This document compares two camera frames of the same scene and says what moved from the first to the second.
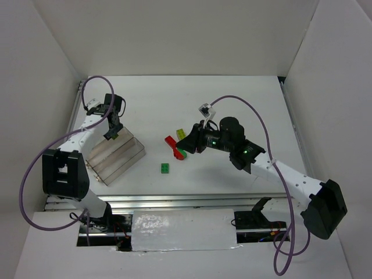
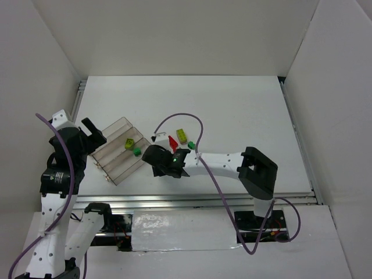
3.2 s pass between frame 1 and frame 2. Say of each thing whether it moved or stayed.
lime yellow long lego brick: stayed
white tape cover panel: stayed
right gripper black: moved
